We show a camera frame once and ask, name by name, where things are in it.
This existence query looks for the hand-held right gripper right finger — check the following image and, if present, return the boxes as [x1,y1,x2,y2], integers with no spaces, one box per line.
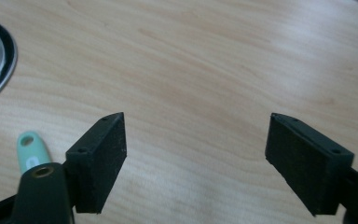
[264,112,358,224]

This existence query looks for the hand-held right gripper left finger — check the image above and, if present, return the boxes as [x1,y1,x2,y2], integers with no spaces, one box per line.
[10,112,128,224]

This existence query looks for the mint green plastic handle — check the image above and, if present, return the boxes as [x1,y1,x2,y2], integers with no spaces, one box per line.
[16,131,52,175]

